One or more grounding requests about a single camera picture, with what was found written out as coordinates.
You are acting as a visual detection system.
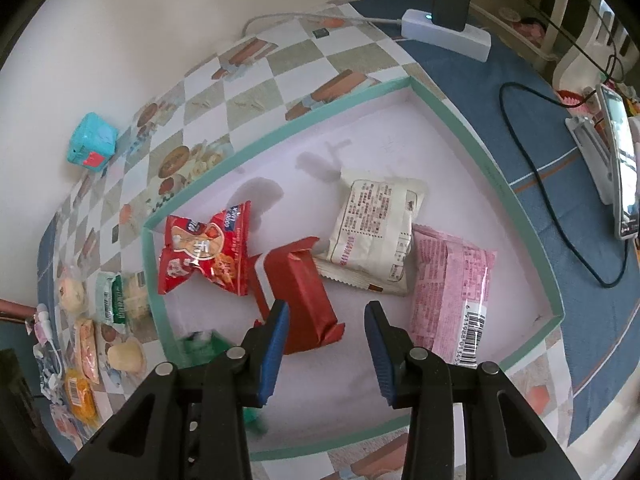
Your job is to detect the black charger cable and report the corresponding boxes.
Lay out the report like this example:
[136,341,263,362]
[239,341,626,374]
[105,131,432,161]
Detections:
[444,0,628,83]

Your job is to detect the round bun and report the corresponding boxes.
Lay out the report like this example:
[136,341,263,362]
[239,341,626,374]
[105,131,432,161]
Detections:
[57,269,87,314]

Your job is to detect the white phone stand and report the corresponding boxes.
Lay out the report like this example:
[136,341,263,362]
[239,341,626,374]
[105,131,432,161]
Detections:
[564,115,617,206]

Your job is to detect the white plug with cable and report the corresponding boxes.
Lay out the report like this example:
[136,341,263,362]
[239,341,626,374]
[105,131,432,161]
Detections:
[32,304,64,387]

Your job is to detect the white power strip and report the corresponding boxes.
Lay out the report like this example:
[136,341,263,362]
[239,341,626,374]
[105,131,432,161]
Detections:
[401,8,492,63]

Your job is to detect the pale yellow wrapped bun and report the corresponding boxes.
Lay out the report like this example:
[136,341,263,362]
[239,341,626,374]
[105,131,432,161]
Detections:
[107,337,147,374]

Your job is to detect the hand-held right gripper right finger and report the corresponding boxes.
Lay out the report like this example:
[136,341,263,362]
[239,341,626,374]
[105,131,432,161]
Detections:
[363,300,584,480]

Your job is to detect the white slatted furniture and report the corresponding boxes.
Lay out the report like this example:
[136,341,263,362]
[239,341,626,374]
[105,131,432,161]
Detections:
[495,0,640,92]

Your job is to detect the black charger plug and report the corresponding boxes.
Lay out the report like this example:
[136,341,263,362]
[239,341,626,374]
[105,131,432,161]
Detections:
[432,0,472,31]

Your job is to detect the pink snack packet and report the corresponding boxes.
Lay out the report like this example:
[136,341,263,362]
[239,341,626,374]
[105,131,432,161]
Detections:
[407,224,498,369]

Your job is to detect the orange snack packet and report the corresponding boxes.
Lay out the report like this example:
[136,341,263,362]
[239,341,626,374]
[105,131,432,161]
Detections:
[74,318,102,382]

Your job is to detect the white power strip cable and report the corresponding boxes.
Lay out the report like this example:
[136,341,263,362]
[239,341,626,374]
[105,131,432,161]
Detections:
[242,9,407,37]

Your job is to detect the red printed snack bag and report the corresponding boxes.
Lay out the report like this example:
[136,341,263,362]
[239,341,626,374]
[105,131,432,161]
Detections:
[158,201,252,297]

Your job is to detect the teal cube toy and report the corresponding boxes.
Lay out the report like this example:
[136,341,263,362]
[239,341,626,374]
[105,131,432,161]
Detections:
[67,112,119,174]

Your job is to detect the black looped cable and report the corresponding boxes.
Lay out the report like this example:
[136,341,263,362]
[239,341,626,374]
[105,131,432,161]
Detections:
[499,82,629,289]

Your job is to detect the green and white snack packet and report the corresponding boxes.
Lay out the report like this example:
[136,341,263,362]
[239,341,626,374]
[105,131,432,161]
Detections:
[94,272,132,327]

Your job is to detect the plain red snack packet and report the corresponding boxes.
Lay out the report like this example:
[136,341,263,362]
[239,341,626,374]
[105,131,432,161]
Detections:
[252,236,347,357]

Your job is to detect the dark green snack packet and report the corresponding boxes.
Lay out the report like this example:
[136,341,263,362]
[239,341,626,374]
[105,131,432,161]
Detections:
[177,328,267,432]

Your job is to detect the teal-edged white cardboard tray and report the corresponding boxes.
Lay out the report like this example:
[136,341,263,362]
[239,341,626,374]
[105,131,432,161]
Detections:
[142,77,566,462]

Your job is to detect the smartphone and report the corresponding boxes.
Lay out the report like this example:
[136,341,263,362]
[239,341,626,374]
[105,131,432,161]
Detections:
[597,83,640,241]

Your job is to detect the reddish wooden rail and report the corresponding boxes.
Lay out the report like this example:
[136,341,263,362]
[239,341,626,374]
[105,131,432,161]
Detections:
[0,298,39,322]

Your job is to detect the yellow snack packet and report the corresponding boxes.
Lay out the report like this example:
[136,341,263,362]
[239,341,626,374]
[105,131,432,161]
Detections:
[63,368,99,424]

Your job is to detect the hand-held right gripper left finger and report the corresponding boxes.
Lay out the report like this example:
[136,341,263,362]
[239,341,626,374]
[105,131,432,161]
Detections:
[72,300,292,480]

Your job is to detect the cream white snack packet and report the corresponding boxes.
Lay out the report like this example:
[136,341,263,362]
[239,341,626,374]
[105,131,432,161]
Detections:
[314,169,429,297]

